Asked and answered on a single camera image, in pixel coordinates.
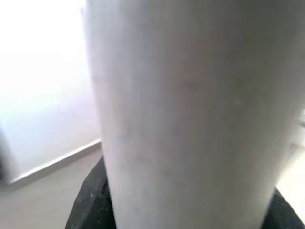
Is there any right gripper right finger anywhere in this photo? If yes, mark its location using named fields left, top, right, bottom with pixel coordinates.
left=263, top=186, right=305, bottom=229

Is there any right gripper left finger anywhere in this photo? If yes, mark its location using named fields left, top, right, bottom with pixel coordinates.
left=65, top=156, right=117, bottom=229

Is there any white plastic table leg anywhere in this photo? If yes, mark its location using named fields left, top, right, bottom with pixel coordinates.
left=82, top=0, right=305, bottom=229

